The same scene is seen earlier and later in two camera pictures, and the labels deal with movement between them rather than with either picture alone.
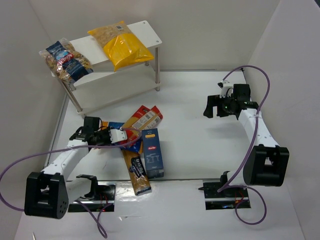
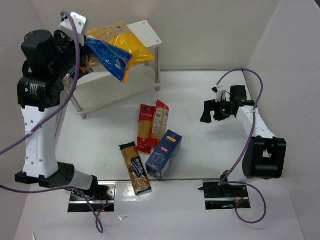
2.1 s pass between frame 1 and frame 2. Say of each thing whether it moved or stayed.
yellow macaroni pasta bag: stayed
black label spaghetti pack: stayed
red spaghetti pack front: moved
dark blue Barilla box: moved
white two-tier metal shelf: stayed
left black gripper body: moved
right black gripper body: stayed
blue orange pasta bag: moved
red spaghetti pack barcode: moved
